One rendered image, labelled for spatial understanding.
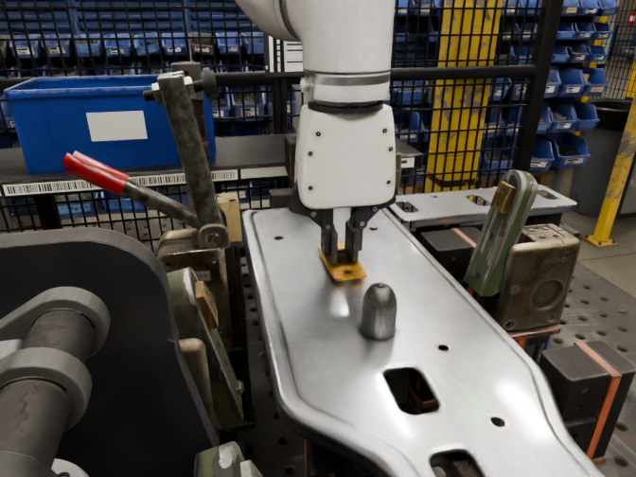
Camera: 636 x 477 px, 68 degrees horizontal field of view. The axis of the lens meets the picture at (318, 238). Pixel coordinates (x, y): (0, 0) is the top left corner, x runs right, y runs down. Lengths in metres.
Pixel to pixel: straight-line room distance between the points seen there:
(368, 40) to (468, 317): 0.27
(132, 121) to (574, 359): 0.69
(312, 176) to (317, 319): 0.14
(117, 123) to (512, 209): 0.61
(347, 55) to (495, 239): 0.25
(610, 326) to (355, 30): 0.85
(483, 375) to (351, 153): 0.23
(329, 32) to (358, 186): 0.15
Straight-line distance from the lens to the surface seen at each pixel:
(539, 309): 0.60
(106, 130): 0.85
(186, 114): 0.45
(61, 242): 0.19
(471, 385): 0.40
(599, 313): 1.15
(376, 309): 0.42
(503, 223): 0.52
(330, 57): 0.44
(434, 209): 0.72
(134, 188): 0.48
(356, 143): 0.47
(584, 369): 0.47
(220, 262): 0.49
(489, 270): 0.54
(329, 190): 0.47
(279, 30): 0.50
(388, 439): 0.35
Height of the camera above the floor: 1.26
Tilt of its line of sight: 26 degrees down
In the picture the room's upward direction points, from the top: straight up
